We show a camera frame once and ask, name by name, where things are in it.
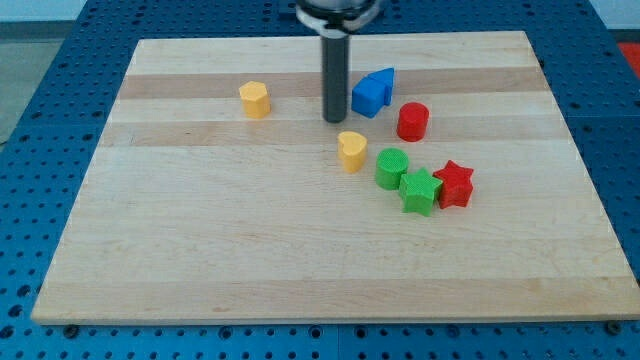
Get wooden board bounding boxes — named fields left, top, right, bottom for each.
left=31, top=31, right=639, bottom=325

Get red cylinder block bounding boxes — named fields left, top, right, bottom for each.
left=396, top=102, right=430, bottom=142

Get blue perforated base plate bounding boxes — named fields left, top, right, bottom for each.
left=1, top=0, right=639, bottom=359

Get yellow heart block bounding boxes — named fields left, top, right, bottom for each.
left=337, top=131, right=368, bottom=173

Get blue cube block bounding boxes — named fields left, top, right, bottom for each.
left=351, top=77, right=393, bottom=118

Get red star block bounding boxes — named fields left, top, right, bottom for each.
left=433, top=160, right=474, bottom=209

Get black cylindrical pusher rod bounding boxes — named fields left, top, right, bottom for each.
left=321, top=28, right=350, bottom=123

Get green cylinder block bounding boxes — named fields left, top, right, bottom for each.
left=375, top=148, right=409, bottom=190

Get blue triangle block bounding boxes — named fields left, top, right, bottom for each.
left=367, top=67, right=395, bottom=106

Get yellow hexagon block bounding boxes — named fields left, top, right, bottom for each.
left=239, top=81, right=271, bottom=119

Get green star block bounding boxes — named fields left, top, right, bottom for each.
left=398, top=168, right=443, bottom=217

